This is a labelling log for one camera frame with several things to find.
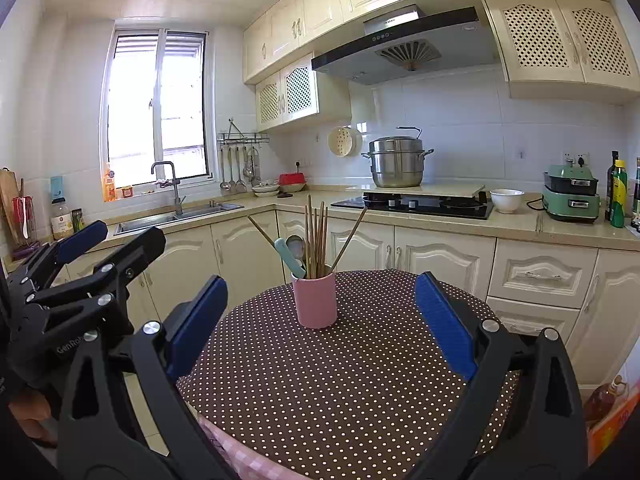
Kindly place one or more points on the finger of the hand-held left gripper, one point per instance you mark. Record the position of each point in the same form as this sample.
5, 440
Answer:
140, 250
80, 242

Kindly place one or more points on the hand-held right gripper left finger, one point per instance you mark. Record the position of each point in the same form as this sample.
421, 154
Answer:
197, 325

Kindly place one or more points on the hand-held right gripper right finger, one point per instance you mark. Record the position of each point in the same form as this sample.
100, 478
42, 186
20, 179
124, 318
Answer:
447, 325

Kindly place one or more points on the light blue sheathed knife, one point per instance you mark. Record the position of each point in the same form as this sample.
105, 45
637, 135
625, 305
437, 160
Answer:
287, 262

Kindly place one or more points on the pink cup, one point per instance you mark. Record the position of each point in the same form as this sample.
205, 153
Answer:
315, 305

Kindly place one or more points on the bunch of wooden chopsticks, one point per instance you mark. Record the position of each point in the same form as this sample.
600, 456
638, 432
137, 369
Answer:
310, 235

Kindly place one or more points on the person's left hand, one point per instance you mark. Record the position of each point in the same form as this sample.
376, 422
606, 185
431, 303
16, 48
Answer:
32, 412

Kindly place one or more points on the small green jar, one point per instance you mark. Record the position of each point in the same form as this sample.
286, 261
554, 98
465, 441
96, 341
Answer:
78, 221

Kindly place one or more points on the white-labelled glass jar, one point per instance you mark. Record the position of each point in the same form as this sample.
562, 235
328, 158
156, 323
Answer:
62, 222

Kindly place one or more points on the stainless steel sink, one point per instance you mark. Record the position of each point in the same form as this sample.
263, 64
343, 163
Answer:
145, 222

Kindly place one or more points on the red utensil holder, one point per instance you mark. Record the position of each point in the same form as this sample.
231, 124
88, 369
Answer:
25, 225

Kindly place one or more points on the small orange jar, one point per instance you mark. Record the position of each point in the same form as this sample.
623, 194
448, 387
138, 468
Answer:
126, 191

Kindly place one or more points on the orange bottle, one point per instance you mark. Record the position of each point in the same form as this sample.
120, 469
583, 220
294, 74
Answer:
109, 185

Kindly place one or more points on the metal faucet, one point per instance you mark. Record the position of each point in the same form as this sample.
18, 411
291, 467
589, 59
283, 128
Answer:
175, 195

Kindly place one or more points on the wooden cutting board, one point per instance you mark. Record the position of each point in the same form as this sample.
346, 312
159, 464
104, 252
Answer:
7, 200

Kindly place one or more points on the hanging metal ladle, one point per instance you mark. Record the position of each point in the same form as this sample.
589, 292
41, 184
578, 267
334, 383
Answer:
225, 185

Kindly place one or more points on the brown polka-dot tablecloth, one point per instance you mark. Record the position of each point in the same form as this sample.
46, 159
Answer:
350, 385

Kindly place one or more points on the hanging metal spatula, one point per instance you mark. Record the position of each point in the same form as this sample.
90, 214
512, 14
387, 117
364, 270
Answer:
241, 185

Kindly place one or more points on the hanging metal skimmer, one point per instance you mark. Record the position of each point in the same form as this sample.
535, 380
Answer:
248, 170

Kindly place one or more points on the pink checked cloth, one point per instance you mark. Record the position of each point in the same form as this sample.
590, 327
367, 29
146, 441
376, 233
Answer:
240, 455

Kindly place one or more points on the white bowl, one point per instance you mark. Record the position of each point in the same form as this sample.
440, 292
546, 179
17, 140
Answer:
506, 201

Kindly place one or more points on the black gas stove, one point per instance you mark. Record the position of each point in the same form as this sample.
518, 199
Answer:
380, 205

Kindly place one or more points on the stacked white dishes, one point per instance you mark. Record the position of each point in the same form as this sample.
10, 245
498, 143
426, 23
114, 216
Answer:
265, 190

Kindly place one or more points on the white-framed window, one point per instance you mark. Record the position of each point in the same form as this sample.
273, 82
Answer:
150, 100

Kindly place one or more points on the stainless steel steamer pot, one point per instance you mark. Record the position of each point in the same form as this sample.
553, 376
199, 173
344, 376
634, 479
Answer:
397, 167

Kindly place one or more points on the red container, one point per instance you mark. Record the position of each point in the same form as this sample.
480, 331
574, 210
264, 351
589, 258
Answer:
291, 181

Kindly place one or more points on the amber cooking oil bottle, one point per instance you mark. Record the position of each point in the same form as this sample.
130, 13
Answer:
600, 400

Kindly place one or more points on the green electric cooker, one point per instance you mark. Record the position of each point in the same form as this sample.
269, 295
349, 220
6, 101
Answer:
570, 205

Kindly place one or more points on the orange cardboard box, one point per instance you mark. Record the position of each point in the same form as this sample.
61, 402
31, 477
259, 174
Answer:
610, 440

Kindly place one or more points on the round cream steamer tray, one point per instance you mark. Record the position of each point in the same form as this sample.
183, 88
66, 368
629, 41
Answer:
342, 141

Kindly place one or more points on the green bottle yellow cap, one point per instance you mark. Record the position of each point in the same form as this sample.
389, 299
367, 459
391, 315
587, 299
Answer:
619, 200

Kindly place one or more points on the dark glass oil bottle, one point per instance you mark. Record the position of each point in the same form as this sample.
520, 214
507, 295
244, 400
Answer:
611, 180

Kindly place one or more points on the dark sauce bottle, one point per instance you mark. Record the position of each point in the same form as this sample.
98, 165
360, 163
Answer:
636, 195

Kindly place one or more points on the black range hood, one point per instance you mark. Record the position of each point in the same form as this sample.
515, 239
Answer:
440, 35

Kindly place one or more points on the blue wall holder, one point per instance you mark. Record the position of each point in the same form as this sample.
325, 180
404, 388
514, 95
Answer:
57, 187

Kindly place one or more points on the metal wall utensil rack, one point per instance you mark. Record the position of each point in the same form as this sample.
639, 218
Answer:
240, 137

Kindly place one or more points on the wall socket with plugs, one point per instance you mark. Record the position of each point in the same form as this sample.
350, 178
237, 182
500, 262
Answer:
575, 159

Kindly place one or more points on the cream lattice-door wall cabinet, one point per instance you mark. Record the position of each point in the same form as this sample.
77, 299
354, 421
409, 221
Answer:
295, 92
535, 35

